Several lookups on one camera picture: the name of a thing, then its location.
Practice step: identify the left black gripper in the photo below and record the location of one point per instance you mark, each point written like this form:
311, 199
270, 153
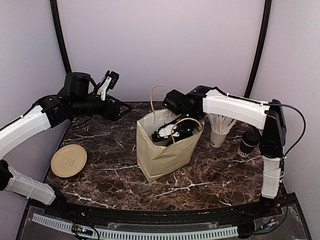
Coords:
114, 115

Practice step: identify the cream paper carry bag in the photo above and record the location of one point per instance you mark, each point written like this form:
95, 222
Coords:
157, 159

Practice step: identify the white straws bundle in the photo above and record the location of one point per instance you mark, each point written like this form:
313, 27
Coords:
221, 124

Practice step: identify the black paper coffee cup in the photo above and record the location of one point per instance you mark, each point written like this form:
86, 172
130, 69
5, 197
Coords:
245, 150

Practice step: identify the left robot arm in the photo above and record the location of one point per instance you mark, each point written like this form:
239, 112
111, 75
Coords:
80, 96

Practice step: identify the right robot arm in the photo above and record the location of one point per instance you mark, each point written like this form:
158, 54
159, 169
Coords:
262, 115

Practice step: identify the beige round plate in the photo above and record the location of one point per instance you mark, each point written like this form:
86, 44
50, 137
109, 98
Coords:
68, 161

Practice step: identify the white paper cup holder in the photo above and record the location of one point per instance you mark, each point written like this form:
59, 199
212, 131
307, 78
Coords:
217, 139

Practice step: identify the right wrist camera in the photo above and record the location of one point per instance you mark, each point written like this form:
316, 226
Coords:
165, 132

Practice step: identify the left black frame post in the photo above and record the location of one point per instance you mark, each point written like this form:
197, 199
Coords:
60, 36

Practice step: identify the black frame post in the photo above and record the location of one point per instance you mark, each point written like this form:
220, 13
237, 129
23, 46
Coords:
259, 48
60, 36

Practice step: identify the black front rail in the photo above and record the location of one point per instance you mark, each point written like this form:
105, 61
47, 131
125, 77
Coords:
102, 216

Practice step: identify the grey slotted cable duct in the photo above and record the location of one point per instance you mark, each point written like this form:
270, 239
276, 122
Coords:
125, 231

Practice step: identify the right black frame post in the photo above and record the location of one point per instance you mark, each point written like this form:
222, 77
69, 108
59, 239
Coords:
259, 48

